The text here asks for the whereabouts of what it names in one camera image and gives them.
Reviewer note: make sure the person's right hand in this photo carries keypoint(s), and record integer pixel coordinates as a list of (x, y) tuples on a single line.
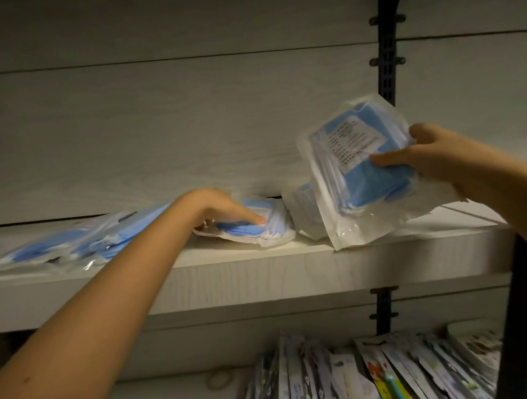
[(437, 160)]

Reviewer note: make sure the person's left hand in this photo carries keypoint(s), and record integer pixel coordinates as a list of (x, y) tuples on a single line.
[(219, 206)]

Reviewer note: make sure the person's right thumb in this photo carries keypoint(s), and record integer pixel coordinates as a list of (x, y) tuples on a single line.
[(393, 158)]

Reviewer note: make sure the person's left thumb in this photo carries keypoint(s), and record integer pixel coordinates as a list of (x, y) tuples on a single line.
[(244, 216)]

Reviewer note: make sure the blue face mask packet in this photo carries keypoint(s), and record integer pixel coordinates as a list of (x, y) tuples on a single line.
[(306, 206), (39, 251), (355, 182), (108, 243), (267, 232)]

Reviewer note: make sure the person's right forearm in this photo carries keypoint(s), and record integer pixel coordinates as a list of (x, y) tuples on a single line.
[(517, 198)]

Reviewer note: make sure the person's left forearm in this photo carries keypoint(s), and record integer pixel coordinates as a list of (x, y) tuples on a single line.
[(94, 327)]

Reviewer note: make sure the black slotted shelf upright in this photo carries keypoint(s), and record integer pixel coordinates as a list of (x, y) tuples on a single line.
[(389, 52)]

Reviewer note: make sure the beige rubber band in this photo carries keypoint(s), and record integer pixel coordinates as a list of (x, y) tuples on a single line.
[(220, 379)]

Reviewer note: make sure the row of hanging-card packets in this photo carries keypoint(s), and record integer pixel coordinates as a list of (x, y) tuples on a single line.
[(357, 379)]

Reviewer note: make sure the white printed box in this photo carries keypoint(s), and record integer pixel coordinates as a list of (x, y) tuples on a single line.
[(478, 343)]

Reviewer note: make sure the green toothbrush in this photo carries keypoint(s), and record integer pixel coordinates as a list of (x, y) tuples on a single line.
[(396, 394)]

